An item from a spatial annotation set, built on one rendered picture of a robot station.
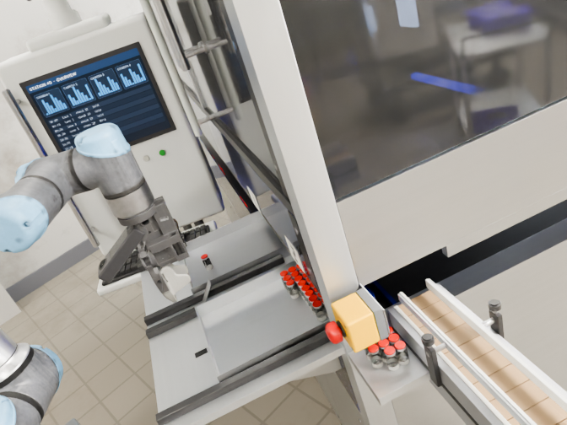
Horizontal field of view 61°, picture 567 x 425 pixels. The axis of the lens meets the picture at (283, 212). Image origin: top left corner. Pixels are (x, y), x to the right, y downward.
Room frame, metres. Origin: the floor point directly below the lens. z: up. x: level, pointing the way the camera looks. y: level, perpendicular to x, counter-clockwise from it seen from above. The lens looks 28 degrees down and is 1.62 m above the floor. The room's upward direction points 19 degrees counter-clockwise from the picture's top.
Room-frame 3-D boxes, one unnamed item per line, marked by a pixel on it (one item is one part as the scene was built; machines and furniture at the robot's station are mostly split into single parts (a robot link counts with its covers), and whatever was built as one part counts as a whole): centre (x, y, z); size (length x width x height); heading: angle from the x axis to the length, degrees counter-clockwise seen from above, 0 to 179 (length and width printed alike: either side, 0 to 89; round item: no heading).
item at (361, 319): (0.66, -0.07, 0.99); 0.08 x 0.07 x 0.07; 100
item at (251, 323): (0.89, 0.10, 0.90); 0.34 x 0.26 x 0.04; 101
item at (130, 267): (1.51, 0.47, 0.82); 0.40 x 0.14 x 0.02; 94
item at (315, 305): (0.91, 0.01, 0.90); 0.18 x 0.02 x 0.05; 11
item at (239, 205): (1.75, 0.16, 0.73); 1.98 x 0.01 x 0.25; 10
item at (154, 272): (0.77, 0.26, 1.18); 0.05 x 0.02 x 0.09; 10
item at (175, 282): (0.78, 0.24, 1.13); 0.06 x 0.03 x 0.09; 100
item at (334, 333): (0.66, -0.02, 0.99); 0.04 x 0.04 x 0.04; 10
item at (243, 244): (1.22, 0.16, 0.90); 0.34 x 0.26 x 0.04; 100
